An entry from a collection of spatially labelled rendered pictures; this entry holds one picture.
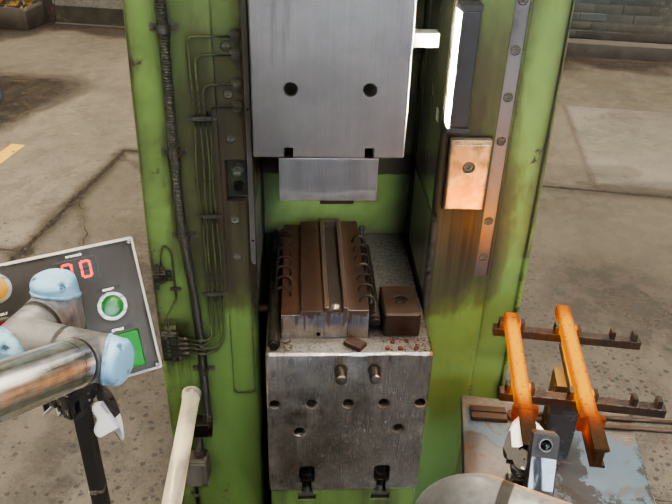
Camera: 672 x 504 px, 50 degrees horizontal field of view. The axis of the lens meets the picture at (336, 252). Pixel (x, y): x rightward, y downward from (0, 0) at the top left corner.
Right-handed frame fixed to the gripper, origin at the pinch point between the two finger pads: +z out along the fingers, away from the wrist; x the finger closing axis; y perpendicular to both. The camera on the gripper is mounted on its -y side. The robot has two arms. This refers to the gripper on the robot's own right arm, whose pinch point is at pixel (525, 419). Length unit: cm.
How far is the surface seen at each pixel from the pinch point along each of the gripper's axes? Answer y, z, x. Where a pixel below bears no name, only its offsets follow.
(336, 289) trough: 2, 39, -40
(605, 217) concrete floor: 100, 282, 91
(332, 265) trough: 2, 50, -42
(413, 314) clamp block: 2.4, 33.1, -21.5
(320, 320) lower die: 4, 29, -42
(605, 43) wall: 84, 619, 153
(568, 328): -0.9, 28.7, 11.9
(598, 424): -1.9, -1.4, 12.4
